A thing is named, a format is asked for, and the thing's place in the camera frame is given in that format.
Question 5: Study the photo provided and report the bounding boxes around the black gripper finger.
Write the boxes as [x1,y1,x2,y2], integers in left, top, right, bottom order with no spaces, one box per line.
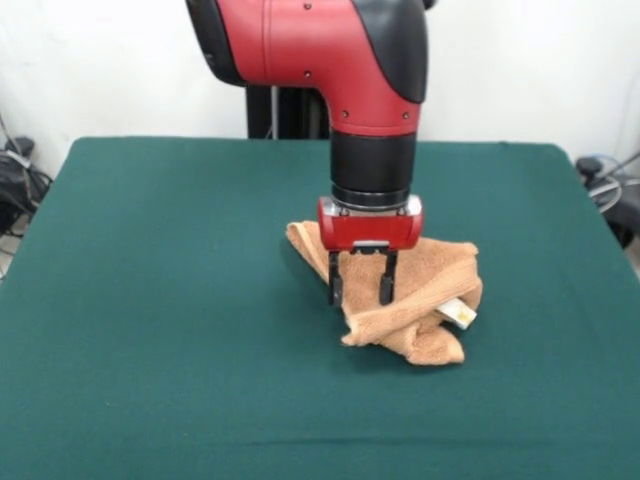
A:
[327,248,345,307]
[378,248,400,306]

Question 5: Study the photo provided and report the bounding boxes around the dark green table cloth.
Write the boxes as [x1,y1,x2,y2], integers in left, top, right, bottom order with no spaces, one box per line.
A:
[0,137,640,480]

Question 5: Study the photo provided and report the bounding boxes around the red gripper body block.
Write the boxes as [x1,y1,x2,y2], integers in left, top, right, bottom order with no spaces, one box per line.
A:
[318,198,426,257]

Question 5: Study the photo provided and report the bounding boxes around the orange terry towel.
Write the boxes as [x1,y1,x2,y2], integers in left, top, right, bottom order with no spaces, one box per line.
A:
[285,219,484,367]

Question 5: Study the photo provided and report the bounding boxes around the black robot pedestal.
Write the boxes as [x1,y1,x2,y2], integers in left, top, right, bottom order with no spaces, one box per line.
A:
[245,82,334,140]

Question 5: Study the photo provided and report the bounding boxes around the black bag with cables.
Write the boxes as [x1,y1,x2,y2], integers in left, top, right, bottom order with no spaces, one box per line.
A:
[0,134,54,239]

